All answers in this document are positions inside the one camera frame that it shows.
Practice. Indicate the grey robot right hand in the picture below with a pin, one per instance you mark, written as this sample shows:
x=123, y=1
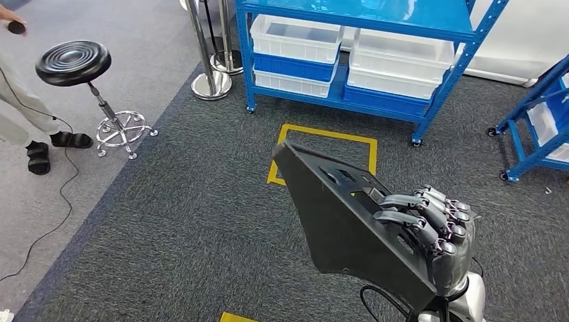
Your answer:
x=453, y=262

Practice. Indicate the person's hand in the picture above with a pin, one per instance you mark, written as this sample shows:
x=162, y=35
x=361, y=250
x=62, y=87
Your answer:
x=11, y=15

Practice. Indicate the black handheld remote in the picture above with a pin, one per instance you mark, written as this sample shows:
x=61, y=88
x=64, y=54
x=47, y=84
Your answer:
x=17, y=28

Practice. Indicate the black plastic frame part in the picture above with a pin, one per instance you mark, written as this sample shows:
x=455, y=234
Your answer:
x=329, y=222

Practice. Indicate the black stool with chrome base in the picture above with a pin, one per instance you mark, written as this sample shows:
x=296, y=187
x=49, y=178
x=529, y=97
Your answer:
x=73, y=62

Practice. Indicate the person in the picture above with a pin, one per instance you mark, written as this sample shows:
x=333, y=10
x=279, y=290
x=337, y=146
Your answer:
x=17, y=102

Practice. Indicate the yellow floor tape square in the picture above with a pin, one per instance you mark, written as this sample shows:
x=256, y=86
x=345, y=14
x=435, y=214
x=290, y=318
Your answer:
x=329, y=134

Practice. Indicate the white car with red stripe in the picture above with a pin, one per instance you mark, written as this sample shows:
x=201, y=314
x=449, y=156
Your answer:
x=511, y=40

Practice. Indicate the white power strip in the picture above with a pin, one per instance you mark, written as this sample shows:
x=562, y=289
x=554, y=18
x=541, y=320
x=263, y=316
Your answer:
x=5, y=316

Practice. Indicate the chrome stanchion post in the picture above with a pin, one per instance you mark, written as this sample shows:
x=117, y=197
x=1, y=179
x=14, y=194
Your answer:
x=211, y=86
x=229, y=62

